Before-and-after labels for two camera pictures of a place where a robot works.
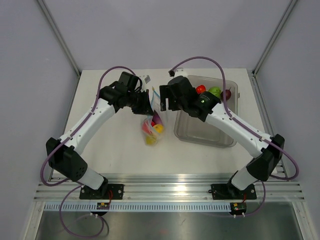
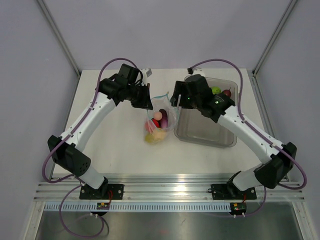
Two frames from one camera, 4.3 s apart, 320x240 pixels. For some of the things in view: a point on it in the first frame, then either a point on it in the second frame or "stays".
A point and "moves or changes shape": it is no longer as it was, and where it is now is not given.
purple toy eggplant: [156, 119] -> [164, 121]
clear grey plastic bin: [188, 130] stays
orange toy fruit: [158, 128] -> [159, 135]
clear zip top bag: [154, 127] moves or changes shape
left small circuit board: [103, 206] stays
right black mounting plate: [228, 191] stays
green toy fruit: [215, 90] stays
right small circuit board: [238, 208] stays
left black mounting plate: [108, 191] stays
